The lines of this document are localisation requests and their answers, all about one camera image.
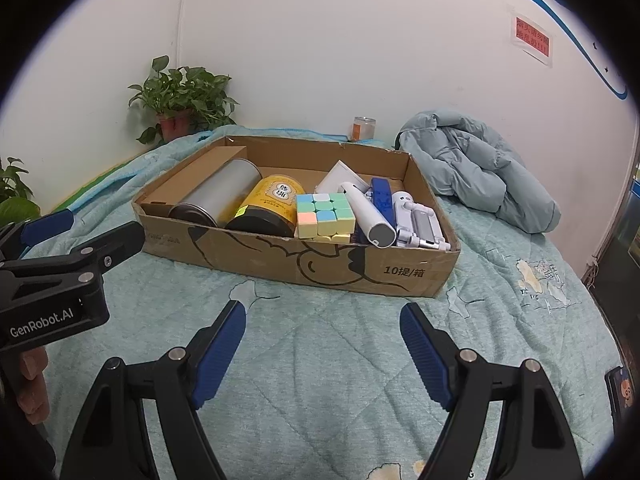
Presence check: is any large cardboard box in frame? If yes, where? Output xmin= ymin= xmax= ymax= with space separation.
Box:
xmin=131 ymin=135 xmax=462 ymax=300

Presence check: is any light green quilted blanket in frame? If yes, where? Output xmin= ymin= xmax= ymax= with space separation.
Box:
xmin=20 ymin=125 xmax=626 ymax=480

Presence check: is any red wall sign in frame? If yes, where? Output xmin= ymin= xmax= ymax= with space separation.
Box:
xmin=510 ymin=4 xmax=555 ymax=67

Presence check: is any long brown cardboard box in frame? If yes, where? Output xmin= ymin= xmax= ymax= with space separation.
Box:
xmin=140 ymin=146 xmax=249 ymax=216

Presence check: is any small potted green plant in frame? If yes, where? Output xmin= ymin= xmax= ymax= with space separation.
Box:
xmin=127 ymin=55 xmax=240 ymax=146

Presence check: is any yellow label black jar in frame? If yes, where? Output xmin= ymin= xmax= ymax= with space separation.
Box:
xmin=225 ymin=175 xmax=306 ymax=238

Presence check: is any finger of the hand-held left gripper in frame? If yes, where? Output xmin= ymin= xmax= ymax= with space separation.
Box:
xmin=20 ymin=221 xmax=147 ymax=282
xmin=0 ymin=210 xmax=76 ymax=261

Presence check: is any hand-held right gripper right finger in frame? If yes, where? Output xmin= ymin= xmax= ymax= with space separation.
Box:
xmin=399 ymin=302 xmax=585 ymax=480

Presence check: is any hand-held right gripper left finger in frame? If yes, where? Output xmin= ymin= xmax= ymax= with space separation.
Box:
xmin=60 ymin=300 xmax=247 ymax=480

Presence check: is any person's left hand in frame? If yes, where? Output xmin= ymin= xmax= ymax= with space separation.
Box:
xmin=17 ymin=347 xmax=51 ymax=427

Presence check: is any green mat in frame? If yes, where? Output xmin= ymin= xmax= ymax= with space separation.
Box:
xmin=50 ymin=162 xmax=146 ymax=216

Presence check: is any white plastic tube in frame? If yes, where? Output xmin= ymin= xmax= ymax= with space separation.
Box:
xmin=340 ymin=181 xmax=396 ymax=250

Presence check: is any blue stapler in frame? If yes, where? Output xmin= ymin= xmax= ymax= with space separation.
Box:
xmin=369 ymin=176 xmax=397 ymax=226

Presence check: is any pastel puzzle cube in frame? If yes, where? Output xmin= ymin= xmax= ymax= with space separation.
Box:
xmin=295 ymin=192 xmax=357 ymax=242

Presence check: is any dark phone with orange print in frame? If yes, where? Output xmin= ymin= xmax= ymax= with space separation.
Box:
xmin=604 ymin=366 xmax=632 ymax=428

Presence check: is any large-leaf green plant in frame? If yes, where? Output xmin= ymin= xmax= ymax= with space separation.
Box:
xmin=0 ymin=156 xmax=42 ymax=228

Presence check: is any silver tin can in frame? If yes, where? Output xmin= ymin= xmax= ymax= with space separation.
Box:
xmin=168 ymin=158 xmax=263 ymax=226

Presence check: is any white paper card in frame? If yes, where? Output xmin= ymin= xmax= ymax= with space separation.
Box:
xmin=316 ymin=160 xmax=371 ymax=195

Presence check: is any white wall conduit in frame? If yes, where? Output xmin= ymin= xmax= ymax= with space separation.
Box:
xmin=177 ymin=0 xmax=190 ymax=68

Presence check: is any light blue puffer jacket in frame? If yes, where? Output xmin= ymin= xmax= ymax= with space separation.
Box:
xmin=395 ymin=110 xmax=562 ymax=233

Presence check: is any glass jar orange label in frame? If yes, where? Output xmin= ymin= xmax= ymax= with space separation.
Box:
xmin=350 ymin=116 xmax=377 ymax=142

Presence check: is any white plastic device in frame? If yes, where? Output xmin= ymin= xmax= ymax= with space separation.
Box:
xmin=391 ymin=191 xmax=452 ymax=252

